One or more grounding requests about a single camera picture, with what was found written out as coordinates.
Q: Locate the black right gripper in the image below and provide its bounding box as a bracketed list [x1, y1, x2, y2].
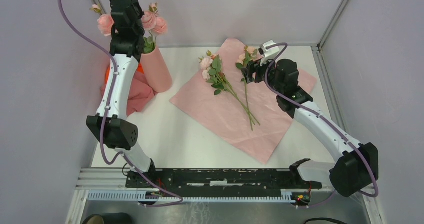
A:
[240, 54, 283, 95]

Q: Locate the pink wrapping paper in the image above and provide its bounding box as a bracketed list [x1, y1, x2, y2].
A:
[170, 38, 321, 168]

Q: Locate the peach rose stem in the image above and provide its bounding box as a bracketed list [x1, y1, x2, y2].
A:
[235, 45, 260, 131]

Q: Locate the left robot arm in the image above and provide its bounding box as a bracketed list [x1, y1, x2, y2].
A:
[86, 0, 157, 188]

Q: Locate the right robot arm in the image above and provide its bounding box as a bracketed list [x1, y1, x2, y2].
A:
[241, 59, 379, 198]

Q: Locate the pink cylindrical vase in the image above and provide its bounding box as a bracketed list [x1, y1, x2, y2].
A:
[140, 47, 173, 93]

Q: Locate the orange cloth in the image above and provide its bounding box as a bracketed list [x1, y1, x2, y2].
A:
[104, 63, 147, 84]

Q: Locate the pink cloth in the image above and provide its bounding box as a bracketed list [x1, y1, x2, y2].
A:
[100, 70, 157, 117]

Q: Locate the pink rose stems bunch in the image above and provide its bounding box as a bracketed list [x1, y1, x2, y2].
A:
[198, 50, 261, 131]

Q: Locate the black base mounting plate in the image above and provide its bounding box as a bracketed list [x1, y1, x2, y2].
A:
[125, 168, 323, 199]

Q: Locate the black round object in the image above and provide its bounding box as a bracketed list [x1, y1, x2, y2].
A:
[82, 212, 134, 224]

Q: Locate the black floor cable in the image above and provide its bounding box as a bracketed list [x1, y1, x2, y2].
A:
[303, 217, 349, 224]

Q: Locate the white slotted cable duct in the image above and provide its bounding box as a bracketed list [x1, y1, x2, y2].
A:
[86, 189, 311, 204]

